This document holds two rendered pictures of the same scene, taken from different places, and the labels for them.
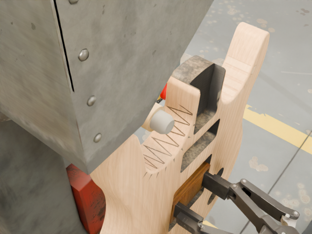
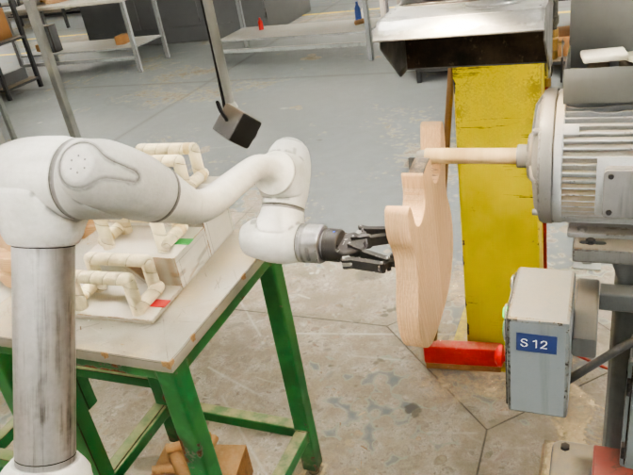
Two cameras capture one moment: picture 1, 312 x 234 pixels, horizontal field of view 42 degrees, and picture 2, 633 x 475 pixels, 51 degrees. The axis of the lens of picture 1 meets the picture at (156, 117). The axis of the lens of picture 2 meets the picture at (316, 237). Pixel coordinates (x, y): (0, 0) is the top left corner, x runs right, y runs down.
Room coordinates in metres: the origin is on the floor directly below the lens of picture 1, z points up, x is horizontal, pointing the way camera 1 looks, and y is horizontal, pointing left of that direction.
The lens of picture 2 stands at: (1.47, -0.50, 1.77)
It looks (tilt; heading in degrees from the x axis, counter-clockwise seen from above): 28 degrees down; 168
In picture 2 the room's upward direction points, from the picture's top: 10 degrees counter-clockwise
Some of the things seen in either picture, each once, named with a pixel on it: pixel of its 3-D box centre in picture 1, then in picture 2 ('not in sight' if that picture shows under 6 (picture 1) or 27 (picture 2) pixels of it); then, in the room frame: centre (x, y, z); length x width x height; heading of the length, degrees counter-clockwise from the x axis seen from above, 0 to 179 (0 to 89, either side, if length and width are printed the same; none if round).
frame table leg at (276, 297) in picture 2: not in sight; (292, 370); (-0.16, -0.31, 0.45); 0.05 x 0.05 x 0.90; 52
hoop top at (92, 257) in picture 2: not in sight; (118, 259); (-0.04, -0.69, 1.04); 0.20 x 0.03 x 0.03; 55
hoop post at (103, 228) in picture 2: not in sight; (104, 231); (-0.15, -0.71, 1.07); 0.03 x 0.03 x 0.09
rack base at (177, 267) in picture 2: not in sight; (150, 255); (-0.14, -0.62, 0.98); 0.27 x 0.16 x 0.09; 56
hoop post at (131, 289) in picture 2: not in sight; (133, 296); (0.07, -0.67, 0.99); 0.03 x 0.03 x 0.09
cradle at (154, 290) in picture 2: not in sight; (149, 296); (0.05, -0.63, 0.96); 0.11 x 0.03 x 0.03; 146
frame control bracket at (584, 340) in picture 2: not in sight; (586, 315); (0.64, 0.14, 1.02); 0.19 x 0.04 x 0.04; 142
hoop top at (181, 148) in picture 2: not in sight; (166, 149); (-0.30, -0.50, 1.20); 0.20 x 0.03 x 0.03; 55
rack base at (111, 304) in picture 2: not in sight; (121, 301); (-0.01, -0.71, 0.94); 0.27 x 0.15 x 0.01; 56
